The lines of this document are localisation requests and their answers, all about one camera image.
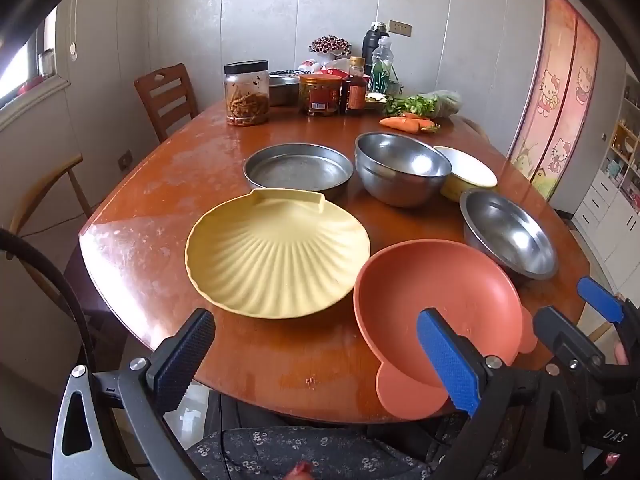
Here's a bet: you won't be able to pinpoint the yellow enamel bowl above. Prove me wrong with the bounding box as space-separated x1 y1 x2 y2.
432 146 499 204

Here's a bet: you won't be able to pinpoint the yellow shell-shaped plate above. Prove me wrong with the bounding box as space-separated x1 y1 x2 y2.
185 187 372 320

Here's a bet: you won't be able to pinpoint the window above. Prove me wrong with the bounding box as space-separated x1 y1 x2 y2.
0 10 58 108

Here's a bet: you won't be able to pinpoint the white display cabinet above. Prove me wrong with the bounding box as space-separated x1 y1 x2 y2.
570 72 640 291

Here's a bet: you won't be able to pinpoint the dark wooden chair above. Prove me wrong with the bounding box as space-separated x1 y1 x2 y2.
134 63 199 143

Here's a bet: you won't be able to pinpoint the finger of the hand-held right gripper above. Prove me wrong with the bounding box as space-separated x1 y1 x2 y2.
576 276 640 333
532 306 613 378

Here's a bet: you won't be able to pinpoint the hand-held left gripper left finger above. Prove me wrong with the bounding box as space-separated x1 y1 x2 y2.
52 308 217 480

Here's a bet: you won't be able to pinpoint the bagged green vegetables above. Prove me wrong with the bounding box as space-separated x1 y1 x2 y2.
382 90 463 118

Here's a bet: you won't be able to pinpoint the red tissue pack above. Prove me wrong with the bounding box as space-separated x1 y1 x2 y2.
300 59 351 78

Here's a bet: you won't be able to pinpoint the clear plastic bottle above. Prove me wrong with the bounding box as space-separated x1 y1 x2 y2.
370 36 398 96

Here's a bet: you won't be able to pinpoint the large carrot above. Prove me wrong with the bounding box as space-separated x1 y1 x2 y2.
379 117 435 134

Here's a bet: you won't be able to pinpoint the shallow steel bowl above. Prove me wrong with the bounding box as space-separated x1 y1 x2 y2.
459 189 559 282

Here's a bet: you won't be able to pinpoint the dried flower bouquet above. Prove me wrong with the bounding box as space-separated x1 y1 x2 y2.
308 35 351 58

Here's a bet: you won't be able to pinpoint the dark floral clothing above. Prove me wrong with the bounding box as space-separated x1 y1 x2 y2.
187 427 436 480

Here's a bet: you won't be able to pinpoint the black cable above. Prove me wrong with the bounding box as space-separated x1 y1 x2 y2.
0 227 98 376

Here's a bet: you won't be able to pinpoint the black thermos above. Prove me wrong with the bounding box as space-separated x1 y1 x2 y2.
362 21 390 77

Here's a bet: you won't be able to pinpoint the black-lidded pickle jar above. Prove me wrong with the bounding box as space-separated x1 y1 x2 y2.
223 60 271 127

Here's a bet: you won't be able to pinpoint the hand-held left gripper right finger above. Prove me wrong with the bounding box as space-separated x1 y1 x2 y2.
416 307 586 480

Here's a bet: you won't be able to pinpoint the round steel tray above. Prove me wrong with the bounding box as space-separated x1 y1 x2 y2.
243 142 354 204

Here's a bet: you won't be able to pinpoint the deep steel bowl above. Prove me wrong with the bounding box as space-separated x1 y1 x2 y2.
354 132 453 209

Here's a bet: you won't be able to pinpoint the pink cartoon door curtain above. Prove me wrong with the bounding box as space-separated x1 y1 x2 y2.
506 0 601 202

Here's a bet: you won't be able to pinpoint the red label jar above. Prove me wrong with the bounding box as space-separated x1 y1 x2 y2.
299 74 343 117

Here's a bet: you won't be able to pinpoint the orange bowl with ears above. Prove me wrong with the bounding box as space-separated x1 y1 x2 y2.
353 240 539 422

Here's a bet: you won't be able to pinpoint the steel pot at back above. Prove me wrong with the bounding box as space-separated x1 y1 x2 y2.
268 74 302 107

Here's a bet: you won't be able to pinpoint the brown sauce bottle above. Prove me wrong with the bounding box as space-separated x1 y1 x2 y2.
340 56 368 116

